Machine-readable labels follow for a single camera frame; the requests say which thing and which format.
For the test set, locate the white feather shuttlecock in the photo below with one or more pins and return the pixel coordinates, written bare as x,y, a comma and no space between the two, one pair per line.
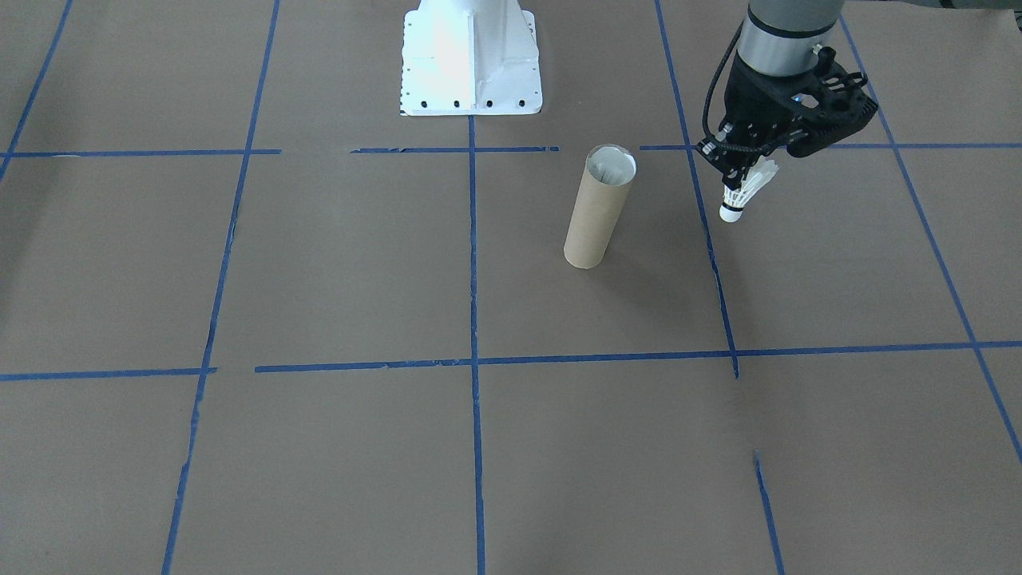
746,192

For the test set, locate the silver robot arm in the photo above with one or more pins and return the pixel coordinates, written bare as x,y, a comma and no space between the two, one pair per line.
786,36

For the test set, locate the brown cardboard tube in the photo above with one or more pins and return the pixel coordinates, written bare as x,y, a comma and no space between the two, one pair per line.
595,220

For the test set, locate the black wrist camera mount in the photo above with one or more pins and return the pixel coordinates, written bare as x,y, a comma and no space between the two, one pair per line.
838,108

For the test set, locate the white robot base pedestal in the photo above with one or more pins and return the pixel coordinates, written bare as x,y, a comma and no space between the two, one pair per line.
471,56

